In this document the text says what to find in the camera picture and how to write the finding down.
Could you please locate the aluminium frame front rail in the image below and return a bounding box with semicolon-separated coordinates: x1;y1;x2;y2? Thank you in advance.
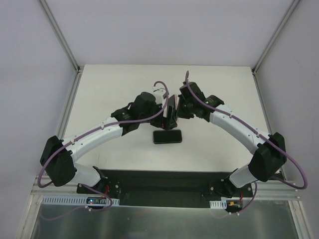
31;174;301;201

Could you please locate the white cable duct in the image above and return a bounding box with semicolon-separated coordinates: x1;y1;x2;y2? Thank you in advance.
42;196;111;206
209;199;227;210

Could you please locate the right white cable duct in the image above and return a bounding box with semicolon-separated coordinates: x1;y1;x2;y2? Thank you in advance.
209;199;227;210

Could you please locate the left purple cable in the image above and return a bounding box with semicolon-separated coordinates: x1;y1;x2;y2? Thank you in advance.
37;80;168;221

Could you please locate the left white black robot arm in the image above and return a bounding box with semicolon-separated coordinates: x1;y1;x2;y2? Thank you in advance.
40;90;177;194

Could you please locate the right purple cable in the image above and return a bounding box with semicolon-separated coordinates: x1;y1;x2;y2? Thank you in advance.
182;71;308;220

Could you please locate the purple cable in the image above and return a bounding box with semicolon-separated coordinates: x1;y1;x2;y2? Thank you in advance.
37;80;168;221
182;71;308;220

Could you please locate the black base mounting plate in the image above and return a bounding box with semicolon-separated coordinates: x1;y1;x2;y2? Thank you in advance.
72;170;255;208

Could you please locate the right aluminium frame post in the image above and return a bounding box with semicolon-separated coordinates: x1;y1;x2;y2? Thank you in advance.
252;0;302;76

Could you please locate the pink phone case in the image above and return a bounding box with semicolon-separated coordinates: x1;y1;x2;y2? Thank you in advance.
174;94;179;123

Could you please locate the aluminium frame post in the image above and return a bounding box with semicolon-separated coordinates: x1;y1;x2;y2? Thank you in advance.
37;0;84;73
252;0;302;76

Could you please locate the black phone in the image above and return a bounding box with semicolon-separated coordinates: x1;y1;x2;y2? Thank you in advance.
164;95;177;130
153;129;182;144

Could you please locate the left white cable duct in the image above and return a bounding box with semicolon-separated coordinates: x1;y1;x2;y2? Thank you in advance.
42;196;111;206

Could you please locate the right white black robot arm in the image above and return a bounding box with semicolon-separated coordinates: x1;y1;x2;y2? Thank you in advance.
177;82;287;198

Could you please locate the left aluminium frame post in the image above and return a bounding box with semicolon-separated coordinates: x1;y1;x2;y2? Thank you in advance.
37;0;84;73

